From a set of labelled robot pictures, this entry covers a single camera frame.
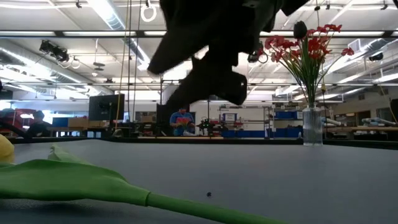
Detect dark background panel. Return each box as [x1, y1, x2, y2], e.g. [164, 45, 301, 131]
[155, 104, 171, 134]

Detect background red flowers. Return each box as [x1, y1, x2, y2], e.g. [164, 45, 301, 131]
[176, 117, 192, 131]

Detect yellow tulip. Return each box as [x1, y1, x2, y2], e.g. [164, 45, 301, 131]
[0, 134, 290, 224]

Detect white cable ring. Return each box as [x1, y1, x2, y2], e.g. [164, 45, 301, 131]
[140, 1, 158, 23]

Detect black background monitor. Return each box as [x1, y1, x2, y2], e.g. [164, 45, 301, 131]
[88, 93, 126, 122]

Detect black hanging cable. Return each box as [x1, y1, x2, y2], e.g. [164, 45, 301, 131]
[126, 0, 141, 122]

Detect red flower bunch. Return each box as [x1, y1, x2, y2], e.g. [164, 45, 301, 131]
[263, 34, 315, 106]
[298, 24, 355, 106]

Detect blue table mat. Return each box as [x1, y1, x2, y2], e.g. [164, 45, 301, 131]
[0, 139, 398, 224]

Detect overhead frame light bar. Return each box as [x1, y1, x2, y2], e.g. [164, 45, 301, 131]
[0, 29, 398, 39]

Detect yellow hanging cable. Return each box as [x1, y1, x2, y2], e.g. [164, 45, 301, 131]
[114, 0, 130, 131]

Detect wooden background bench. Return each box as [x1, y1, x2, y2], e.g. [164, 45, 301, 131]
[326, 126, 398, 133]

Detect blue storage bin shelf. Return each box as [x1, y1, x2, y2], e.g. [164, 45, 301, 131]
[273, 110, 304, 138]

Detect clear glass vase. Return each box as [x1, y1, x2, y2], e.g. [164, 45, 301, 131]
[302, 103, 324, 147]

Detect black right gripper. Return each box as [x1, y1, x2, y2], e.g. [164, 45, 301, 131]
[147, 0, 280, 108]

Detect person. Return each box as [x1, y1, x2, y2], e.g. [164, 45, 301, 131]
[169, 108, 197, 137]
[26, 110, 52, 138]

